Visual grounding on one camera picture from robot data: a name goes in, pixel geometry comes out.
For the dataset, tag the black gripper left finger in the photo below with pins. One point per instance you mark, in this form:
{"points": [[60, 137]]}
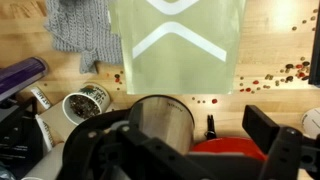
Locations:
{"points": [[137, 116]]}

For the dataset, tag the small printed cup with seeds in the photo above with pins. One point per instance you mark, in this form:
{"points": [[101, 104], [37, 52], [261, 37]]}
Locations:
{"points": [[85, 105]]}

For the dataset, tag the spilled dried beans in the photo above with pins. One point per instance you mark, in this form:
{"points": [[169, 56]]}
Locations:
{"points": [[289, 66]]}

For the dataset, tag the purple pump bottle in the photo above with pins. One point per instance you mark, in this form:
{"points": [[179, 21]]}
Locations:
{"points": [[20, 75]]}

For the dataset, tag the grey knitted cloth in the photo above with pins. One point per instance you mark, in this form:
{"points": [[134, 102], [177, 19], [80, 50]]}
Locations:
{"points": [[86, 30]]}

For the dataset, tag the stainless steel electric kettle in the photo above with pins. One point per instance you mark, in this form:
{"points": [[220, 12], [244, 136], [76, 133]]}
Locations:
{"points": [[166, 123]]}

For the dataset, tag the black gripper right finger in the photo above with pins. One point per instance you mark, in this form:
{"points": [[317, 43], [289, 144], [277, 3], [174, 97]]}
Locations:
{"points": [[263, 130]]}

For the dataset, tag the large white paper cup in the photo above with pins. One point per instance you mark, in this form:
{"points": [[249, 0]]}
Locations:
{"points": [[58, 123]]}

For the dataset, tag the red plate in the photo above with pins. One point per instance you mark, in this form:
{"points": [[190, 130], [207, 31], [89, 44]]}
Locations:
{"points": [[230, 146]]}

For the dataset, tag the small black clip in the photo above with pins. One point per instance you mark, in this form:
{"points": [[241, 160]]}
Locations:
{"points": [[210, 128]]}

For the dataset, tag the white box with green lid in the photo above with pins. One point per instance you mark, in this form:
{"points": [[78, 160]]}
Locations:
{"points": [[180, 66]]}

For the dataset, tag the white lidded container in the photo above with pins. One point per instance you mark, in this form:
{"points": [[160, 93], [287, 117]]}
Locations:
{"points": [[312, 122]]}

